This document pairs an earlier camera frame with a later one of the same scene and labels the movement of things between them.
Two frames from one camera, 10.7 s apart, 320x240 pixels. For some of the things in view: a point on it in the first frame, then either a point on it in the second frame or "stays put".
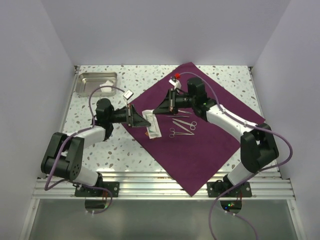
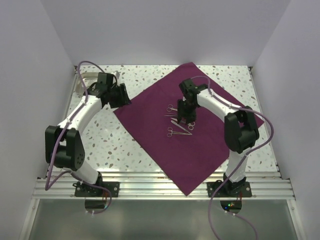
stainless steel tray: x=88 y=82 stays put
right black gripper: x=169 y=104 -> x=190 y=117
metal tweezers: x=182 y=127 stays put
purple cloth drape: x=194 y=149 stays put
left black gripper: x=135 y=119 -> x=124 y=99
